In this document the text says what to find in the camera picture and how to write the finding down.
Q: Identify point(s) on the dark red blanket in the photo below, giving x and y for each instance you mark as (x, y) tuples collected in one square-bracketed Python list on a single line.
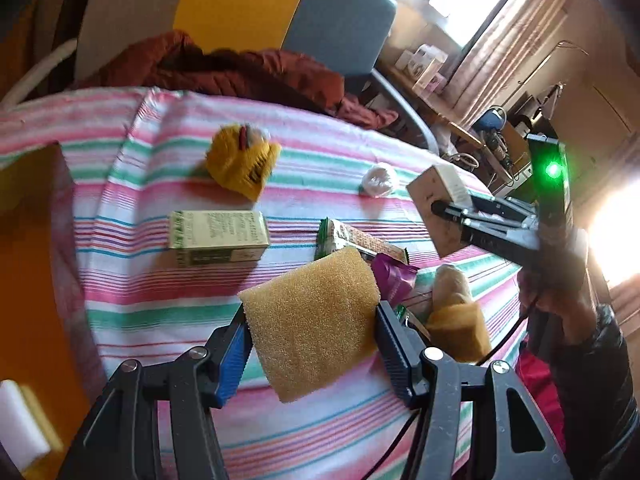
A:
[(173, 61)]

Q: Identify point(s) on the beige cardboard box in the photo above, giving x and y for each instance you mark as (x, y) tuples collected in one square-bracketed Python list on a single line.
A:
[(432, 193)]

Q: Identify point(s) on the blue round container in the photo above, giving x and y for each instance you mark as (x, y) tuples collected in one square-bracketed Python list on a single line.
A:
[(494, 119)]

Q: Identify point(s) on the striped pink green tablecloth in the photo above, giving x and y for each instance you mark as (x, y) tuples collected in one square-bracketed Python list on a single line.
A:
[(135, 156)]

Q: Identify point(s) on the white foam block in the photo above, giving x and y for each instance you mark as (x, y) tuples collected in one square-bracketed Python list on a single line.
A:
[(21, 436)]

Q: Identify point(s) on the grey yellow blue armchair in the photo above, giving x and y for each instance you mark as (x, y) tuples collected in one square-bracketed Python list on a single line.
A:
[(346, 36)]

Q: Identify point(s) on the yellow sponge with sock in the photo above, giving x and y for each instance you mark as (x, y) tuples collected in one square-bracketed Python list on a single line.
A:
[(456, 323)]

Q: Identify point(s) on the green biscuit packet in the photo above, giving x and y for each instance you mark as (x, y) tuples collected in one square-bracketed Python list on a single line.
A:
[(334, 235)]

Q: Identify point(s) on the gold rectangular tray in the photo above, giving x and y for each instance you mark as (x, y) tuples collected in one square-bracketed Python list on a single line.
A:
[(46, 343)]

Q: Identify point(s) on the green cream box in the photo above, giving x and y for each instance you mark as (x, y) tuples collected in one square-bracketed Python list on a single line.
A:
[(198, 237)]

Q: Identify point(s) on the yellow plush toy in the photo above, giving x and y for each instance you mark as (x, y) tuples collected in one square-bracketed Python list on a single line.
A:
[(241, 159)]

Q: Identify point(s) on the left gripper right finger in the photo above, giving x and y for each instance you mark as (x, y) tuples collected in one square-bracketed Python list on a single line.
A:
[(510, 437)]

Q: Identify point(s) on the white boxes on desk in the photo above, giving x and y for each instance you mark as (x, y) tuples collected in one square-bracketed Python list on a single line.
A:
[(422, 65)]

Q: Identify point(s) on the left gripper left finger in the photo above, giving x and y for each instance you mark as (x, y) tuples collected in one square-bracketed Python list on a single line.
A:
[(119, 438)]

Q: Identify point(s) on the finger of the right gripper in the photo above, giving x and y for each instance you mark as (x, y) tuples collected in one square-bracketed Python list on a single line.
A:
[(496, 234), (503, 207)]

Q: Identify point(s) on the purple snack packet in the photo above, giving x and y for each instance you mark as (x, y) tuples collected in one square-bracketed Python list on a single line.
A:
[(395, 279)]

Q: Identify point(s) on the wooden side desk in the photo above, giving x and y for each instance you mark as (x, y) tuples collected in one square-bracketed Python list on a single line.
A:
[(430, 107)]

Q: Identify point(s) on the person right hand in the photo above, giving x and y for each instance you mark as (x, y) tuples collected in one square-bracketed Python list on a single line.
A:
[(576, 310)]

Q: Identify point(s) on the white ball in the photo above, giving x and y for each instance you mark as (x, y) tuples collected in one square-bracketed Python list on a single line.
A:
[(380, 180)]

